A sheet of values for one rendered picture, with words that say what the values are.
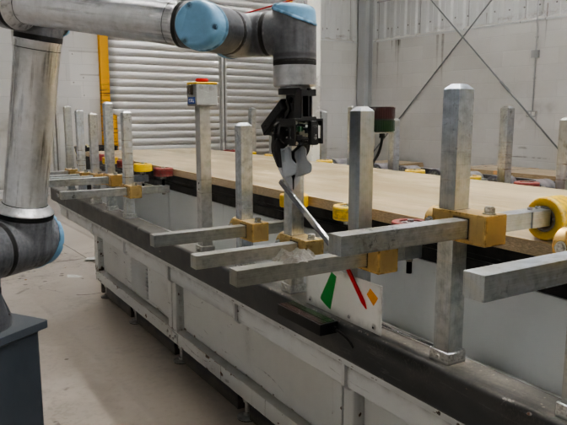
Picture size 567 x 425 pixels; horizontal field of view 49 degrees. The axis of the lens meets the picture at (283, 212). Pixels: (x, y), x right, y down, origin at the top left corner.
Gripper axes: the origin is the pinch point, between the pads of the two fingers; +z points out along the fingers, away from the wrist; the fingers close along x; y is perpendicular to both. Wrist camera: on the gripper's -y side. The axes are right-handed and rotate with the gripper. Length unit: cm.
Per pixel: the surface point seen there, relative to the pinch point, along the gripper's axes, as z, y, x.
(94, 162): 6, -184, 7
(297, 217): 9.3, -8.9, 7.5
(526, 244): 9.4, 41.0, 25.1
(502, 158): 2, -37, 115
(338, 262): 13.4, 19.8, -1.9
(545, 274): 4, 70, -10
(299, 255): 10.8, 20.5, -11.4
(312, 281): 22.4, 0.9, 5.0
